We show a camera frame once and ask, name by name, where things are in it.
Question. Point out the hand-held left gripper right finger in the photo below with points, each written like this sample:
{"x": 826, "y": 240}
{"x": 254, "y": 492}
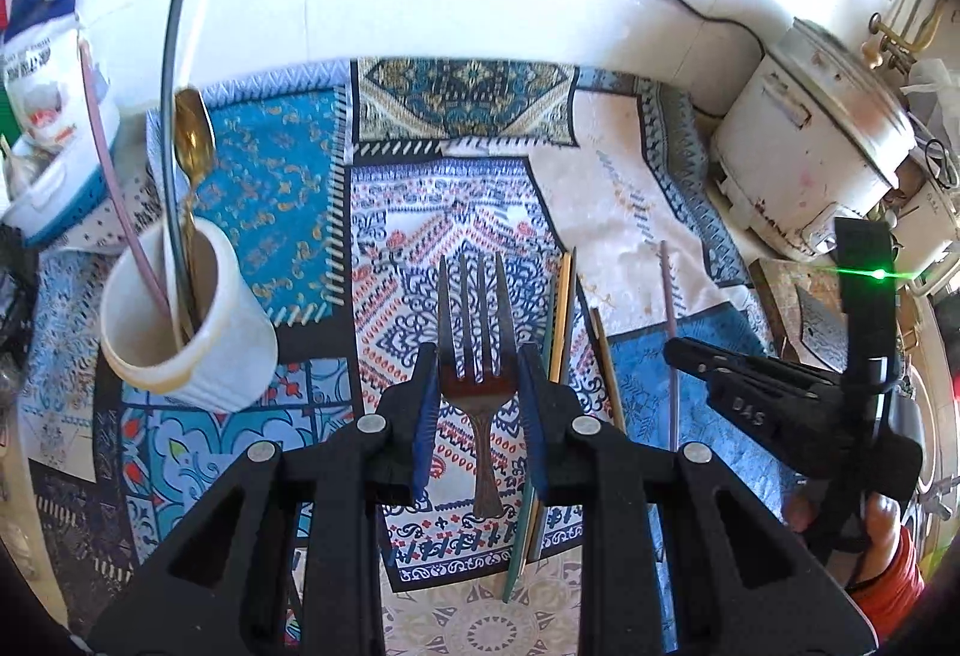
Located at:
{"x": 531, "y": 405}

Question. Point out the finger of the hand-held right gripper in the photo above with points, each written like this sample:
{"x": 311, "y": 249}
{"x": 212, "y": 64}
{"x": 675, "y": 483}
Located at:
{"x": 780, "y": 423}
{"x": 765, "y": 367}

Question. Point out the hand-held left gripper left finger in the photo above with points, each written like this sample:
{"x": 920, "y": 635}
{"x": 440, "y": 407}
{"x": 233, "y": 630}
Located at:
{"x": 424, "y": 405}

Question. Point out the brown metal fork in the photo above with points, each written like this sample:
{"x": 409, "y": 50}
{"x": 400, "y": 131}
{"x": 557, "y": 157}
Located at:
{"x": 478, "y": 356}

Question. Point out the pink chopstick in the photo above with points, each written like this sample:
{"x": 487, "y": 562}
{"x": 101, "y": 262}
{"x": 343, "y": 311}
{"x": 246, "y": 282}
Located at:
{"x": 667, "y": 296}
{"x": 112, "y": 191}

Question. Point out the white ribbed ceramic cup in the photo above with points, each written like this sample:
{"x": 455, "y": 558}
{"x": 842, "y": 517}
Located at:
{"x": 217, "y": 356}

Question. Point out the gold spoon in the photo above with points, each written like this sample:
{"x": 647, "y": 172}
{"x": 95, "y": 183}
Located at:
{"x": 193, "y": 131}

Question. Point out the dark grey chopstick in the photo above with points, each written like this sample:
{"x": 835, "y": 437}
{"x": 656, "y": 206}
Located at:
{"x": 166, "y": 101}

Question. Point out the person's right hand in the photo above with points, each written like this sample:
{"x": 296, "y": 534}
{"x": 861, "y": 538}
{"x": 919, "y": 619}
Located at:
{"x": 881, "y": 528}

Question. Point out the wooden cutting board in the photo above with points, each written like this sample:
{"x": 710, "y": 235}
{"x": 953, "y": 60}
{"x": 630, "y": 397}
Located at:
{"x": 795, "y": 303}

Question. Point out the brown chopstick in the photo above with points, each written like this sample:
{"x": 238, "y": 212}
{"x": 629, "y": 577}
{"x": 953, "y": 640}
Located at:
{"x": 606, "y": 371}

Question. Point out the yellow chopstick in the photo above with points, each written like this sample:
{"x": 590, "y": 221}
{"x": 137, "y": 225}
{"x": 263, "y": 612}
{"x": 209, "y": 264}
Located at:
{"x": 559, "y": 311}

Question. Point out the blue patterned patchwork mat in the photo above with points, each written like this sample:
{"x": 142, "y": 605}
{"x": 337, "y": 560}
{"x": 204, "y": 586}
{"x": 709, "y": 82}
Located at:
{"x": 450, "y": 228}

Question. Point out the white rice cooker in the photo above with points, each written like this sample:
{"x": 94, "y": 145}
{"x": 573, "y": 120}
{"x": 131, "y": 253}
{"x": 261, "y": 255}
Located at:
{"x": 802, "y": 153}

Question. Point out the clear plastic bag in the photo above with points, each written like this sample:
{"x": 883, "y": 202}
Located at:
{"x": 934, "y": 89}

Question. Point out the white and blue plastic basket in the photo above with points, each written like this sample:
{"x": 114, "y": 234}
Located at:
{"x": 67, "y": 206}

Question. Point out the white printed food bag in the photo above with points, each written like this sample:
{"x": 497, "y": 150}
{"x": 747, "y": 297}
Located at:
{"x": 52, "y": 71}

